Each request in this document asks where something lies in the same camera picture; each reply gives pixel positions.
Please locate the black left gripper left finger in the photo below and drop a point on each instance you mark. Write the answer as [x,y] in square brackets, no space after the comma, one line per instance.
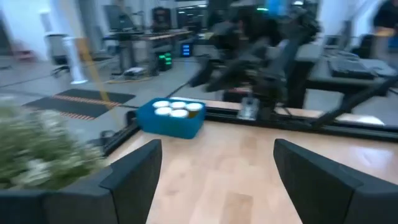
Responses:
[62,208]

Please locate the black mat with striped edge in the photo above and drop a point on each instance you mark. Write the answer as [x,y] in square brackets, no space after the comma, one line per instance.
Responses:
[93,96]

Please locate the black aluminium table frame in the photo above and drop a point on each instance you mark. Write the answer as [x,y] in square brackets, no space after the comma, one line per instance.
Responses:
[280,123]

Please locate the large amber pill bottle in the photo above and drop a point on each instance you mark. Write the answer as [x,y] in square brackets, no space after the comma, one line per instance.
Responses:
[163,111]

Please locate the white tower fan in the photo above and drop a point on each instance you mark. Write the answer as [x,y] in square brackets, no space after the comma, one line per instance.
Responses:
[73,59]

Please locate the silver mounting plate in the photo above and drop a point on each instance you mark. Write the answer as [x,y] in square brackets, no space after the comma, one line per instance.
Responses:
[248,109]

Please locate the yellow-green pill bottle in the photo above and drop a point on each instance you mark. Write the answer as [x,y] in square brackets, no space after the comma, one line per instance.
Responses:
[161,103]

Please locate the artificial plant in black pot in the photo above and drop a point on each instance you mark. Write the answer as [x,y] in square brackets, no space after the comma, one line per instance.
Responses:
[37,149]

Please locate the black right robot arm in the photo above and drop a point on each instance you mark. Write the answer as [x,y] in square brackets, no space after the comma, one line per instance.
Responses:
[295,46]

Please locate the grey desk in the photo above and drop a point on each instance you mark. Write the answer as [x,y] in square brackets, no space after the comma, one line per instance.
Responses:
[320,74]

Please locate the black keyboard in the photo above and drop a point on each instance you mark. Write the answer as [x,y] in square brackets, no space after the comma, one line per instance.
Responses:
[351,68]

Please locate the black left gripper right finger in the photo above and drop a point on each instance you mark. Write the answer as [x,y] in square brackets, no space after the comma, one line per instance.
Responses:
[342,205]

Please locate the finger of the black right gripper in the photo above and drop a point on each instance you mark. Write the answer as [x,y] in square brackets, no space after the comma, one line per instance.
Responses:
[227,76]
[202,71]

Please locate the black computer with green lights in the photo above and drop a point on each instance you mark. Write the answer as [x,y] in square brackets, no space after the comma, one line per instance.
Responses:
[165,61]

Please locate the blue plastic bin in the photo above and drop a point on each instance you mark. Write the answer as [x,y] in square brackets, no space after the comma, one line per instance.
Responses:
[168,127]

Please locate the person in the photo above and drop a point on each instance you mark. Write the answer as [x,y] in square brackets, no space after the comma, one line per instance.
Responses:
[387,15]

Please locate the wooden top desk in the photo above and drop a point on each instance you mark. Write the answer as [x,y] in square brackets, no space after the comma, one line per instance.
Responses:
[161,35]

